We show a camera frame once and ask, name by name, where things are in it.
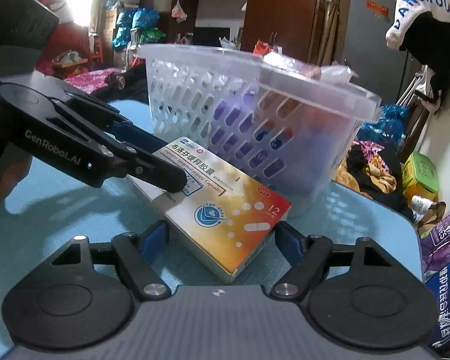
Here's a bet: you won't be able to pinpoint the white plastic basket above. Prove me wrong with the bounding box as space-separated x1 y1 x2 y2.
137 44 382 218

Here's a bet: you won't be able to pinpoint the blue printed bag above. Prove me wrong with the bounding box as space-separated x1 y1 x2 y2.
424 247 450 353

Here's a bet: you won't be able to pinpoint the person's left hand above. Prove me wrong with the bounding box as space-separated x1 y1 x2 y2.
0 150 27 211

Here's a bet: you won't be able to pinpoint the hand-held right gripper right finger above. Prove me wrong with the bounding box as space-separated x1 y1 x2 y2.
270 221 392 300

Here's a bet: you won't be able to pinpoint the purple tissue pack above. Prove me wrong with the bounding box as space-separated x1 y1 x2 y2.
206 95 297 181

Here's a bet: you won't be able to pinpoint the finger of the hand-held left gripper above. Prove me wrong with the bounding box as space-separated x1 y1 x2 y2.
52 101 188 193
69 95 173 152

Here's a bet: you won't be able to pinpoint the dark red wooden wardrobe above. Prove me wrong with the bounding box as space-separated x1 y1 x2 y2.
140 0 319 61

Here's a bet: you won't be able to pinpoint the stacked blue bags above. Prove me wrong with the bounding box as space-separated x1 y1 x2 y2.
112 7 160 47

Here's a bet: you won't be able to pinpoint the grey door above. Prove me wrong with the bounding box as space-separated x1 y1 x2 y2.
345 0 409 104

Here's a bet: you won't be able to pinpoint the floral blanket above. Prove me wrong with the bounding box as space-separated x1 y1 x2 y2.
337 140 413 214

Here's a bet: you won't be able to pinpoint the metal crutch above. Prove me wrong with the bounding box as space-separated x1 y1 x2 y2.
397 65 426 106

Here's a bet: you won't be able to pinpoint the orange medicine box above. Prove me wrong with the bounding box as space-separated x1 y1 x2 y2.
127 137 292 285

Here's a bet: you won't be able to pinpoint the black hanging garment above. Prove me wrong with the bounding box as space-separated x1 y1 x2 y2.
407 11 450 91

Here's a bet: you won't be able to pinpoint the hanging pink plastic bag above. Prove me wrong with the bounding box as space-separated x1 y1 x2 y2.
171 0 188 23

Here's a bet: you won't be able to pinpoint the pile of black clothes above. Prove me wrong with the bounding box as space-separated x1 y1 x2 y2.
105 64 149 91

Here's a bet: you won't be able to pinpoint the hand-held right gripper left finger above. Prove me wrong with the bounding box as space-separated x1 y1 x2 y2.
50 220 171 300

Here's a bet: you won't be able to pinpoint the blue plastic bag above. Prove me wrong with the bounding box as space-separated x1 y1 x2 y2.
360 105 409 151

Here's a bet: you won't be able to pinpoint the purple printed bag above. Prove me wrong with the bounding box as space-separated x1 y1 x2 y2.
420 202 450 282

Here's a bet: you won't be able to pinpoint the pink bedding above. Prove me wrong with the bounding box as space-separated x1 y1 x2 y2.
65 68 121 94

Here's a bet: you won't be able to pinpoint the black television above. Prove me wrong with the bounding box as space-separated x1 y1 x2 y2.
193 26 231 47

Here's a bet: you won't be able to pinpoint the red plastic stool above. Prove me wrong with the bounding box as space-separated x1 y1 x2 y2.
88 34 106 60

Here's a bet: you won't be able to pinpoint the clear plastic packet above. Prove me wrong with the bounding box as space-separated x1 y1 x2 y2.
262 50 361 83

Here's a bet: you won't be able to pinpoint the red and white plastic bag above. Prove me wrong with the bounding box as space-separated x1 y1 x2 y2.
253 39 282 56

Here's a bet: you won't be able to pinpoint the white cloth with black trim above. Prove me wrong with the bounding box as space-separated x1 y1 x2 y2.
414 64 447 113

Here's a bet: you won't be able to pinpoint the wooden planks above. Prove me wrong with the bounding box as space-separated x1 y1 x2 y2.
315 0 346 64

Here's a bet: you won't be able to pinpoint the green cardboard box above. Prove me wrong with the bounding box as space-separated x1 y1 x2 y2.
402 152 440 203

